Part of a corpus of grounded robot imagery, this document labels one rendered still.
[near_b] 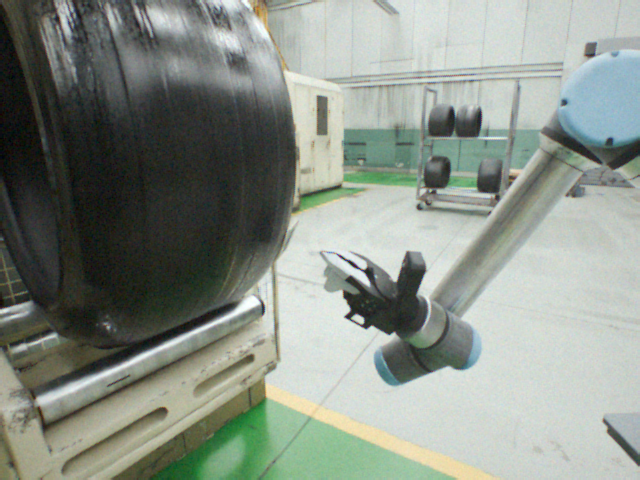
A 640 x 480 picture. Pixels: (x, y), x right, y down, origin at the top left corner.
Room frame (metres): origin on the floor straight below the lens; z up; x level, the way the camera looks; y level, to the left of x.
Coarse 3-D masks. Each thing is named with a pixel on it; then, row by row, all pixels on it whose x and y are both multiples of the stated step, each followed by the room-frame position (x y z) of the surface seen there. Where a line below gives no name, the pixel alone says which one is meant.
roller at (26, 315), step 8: (24, 304) 0.53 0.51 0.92; (32, 304) 0.54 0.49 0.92; (0, 312) 0.51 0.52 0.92; (8, 312) 0.51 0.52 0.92; (16, 312) 0.52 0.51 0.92; (24, 312) 0.52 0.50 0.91; (32, 312) 0.53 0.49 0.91; (0, 320) 0.50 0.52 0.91; (8, 320) 0.50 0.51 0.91; (16, 320) 0.51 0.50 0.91; (24, 320) 0.52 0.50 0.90; (32, 320) 0.53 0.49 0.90; (40, 320) 0.53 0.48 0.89; (0, 328) 0.49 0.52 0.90; (8, 328) 0.50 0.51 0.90; (16, 328) 0.51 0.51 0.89; (24, 328) 0.52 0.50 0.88; (0, 336) 0.49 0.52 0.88
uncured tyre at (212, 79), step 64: (0, 0) 0.37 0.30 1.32; (64, 0) 0.33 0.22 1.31; (128, 0) 0.35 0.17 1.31; (192, 0) 0.42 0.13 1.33; (0, 64) 0.62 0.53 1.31; (64, 64) 0.31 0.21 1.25; (128, 64) 0.33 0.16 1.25; (192, 64) 0.37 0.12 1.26; (256, 64) 0.44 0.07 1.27; (0, 128) 0.63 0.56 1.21; (64, 128) 0.31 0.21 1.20; (128, 128) 0.31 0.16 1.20; (192, 128) 0.35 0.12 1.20; (256, 128) 0.42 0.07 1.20; (0, 192) 0.57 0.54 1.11; (64, 192) 0.31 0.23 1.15; (128, 192) 0.31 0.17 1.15; (192, 192) 0.35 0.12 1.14; (256, 192) 0.41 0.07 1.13; (64, 256) 0.33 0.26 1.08; (128, 256) 0.32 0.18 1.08; (192, 256) 0.36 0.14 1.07; (256, 256) 0.45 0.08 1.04; (64, 320) 0.38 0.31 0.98; (128, 320) 0.35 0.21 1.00
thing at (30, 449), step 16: (0, 352) 0.36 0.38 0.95; (0, 368) 0.32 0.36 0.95; (0, 384) 0.30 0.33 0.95; (16, 384) 0.30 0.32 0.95; (0, 400) 0.28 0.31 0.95; (16, 400) 0.28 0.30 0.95; (32, 400) 0.31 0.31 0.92; (0, 416) 0.26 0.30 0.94; (16, 416) 0.27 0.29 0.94; (32, 416) 0.28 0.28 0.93; (0, 432) 0.32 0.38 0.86; (16, 432) 0.26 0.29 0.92; (32, 432) 0.27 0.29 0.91; (16, 448) 0.26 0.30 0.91; (32, 448) 0.27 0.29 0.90; (48, 448) 0.29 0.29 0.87; (16, 464) 0.26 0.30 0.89; (32, 464) 0.27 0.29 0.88; (48, 464) 0.28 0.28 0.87
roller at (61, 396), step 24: (216, 312) 0.51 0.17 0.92; (240, 312) 0.53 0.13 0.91; (264, 312) 0.57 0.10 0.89; (168, 336) 0.44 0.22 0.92; (192, 336) 0.46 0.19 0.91; (216, 336) 0.49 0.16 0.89; (120, 360) 0.39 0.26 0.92; (144, 360) 0.40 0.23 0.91; (168, 360) 0.43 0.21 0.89; (48, 384) 0.33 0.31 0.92; (72, 384) 0.34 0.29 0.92; (96, 384) 0.35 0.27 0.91; (120, 384) 0.37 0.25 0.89; (48, 408) 0.31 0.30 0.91; (72, 408) 0.33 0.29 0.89
